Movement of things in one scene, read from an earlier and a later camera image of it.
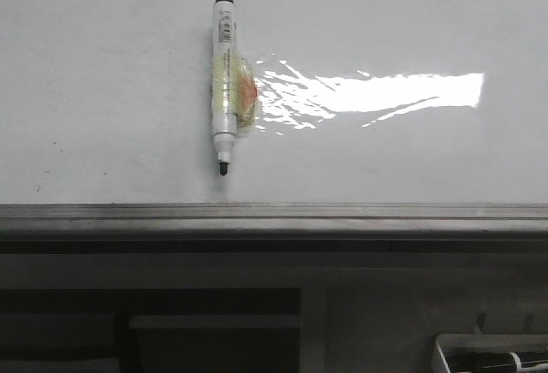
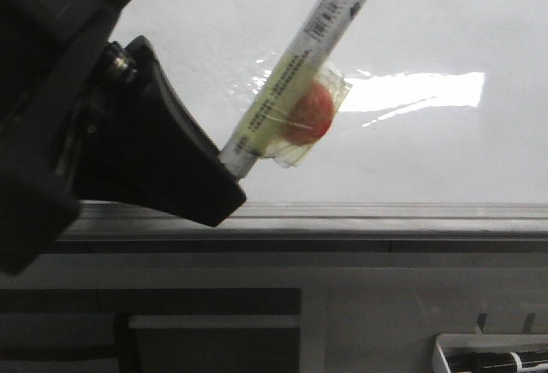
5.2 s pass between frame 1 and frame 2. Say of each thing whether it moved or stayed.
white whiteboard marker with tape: moved
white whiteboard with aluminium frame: stayed
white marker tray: stayed
